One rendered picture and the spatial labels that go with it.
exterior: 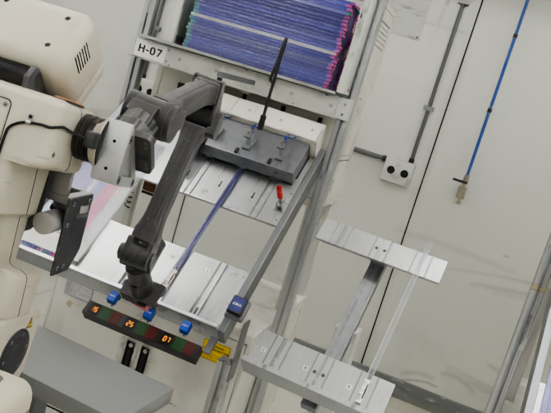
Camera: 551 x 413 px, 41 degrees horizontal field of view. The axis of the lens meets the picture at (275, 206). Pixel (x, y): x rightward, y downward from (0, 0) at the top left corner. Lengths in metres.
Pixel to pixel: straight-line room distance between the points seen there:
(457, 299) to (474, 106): 0.95
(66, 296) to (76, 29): 1.28
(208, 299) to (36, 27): 0.90
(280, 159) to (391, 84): 1.63
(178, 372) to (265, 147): 0.75
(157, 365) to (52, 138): 1.23
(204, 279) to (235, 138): 0.49
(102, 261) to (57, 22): 0.88
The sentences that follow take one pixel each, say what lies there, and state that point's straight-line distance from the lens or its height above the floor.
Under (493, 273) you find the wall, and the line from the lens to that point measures 3.74.
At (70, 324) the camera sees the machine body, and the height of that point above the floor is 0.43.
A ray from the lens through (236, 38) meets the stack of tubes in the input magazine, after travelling 2.35.
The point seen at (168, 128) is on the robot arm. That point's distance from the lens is 1.42.
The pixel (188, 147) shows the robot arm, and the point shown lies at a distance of 1.78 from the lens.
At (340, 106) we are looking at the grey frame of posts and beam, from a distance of 2.27.
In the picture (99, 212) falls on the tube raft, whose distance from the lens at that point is 2.19.
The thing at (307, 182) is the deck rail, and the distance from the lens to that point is 2.21.
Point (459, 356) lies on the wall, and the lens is 3.84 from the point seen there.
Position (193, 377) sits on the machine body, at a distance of 2.34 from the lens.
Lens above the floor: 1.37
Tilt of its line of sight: 10 degrees down
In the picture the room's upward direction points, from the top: 17 degrees clockwise
